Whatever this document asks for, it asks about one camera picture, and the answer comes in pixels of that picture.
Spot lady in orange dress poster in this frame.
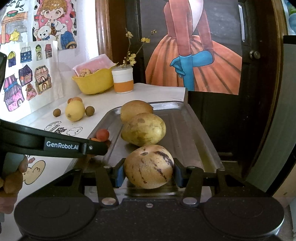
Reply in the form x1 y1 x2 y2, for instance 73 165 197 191
145 1 242 95

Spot yellow lemon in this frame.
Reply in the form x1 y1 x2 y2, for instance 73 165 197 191
65 100 85 122

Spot red cherry tomato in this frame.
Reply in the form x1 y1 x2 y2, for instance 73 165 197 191
96 128 109 142

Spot silver metal tray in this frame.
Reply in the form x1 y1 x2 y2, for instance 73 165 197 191
89 101 224 173

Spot white orange cup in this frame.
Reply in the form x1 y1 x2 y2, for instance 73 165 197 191
111 65 134 94

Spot round door knob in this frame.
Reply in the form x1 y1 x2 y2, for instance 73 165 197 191
249 50 261 59

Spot brown round fruit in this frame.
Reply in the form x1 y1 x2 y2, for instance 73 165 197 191
120 100 154 123

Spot person's left hand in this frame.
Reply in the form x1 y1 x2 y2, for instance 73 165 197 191
1 155 28 214

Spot colourful houses drawing sheet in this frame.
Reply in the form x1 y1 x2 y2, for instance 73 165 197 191
1 40 63 123

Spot pink paper packet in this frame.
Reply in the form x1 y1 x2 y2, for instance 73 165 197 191
73 54 116 76

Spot yellow bowl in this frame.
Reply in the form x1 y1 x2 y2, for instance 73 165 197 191
72 67 113 95

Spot colourful room scene poster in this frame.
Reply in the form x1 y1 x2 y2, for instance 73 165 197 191
1 1 29 45

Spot cartoon girl with bear poster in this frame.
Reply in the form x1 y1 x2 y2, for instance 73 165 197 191
32 0 77 50

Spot small orange fruit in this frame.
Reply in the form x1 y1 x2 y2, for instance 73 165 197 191
67 96 83 104

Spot cookies in bowl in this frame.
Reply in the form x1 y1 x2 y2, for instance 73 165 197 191
79 68 93 77

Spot yellow spotted mango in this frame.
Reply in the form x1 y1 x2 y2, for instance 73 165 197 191
120 113 167 147

